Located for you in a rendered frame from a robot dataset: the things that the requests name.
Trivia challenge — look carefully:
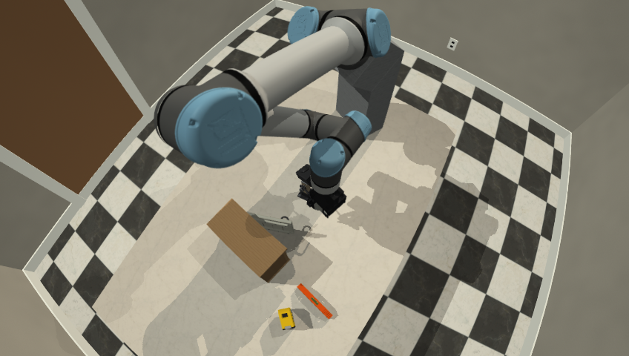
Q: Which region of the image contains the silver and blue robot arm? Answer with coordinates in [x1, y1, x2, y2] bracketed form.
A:
[154, 6, 391, 195]

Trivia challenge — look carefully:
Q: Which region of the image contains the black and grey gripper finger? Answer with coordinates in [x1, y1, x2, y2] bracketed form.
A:
[307, 198, 323, 212]

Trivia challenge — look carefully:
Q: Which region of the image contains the orange spirit level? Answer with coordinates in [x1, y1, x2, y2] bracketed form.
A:
[298, 284, 333, 319]

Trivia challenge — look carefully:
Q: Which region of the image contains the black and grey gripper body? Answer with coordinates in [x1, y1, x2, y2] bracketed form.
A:
[308, 187, 346, 219]

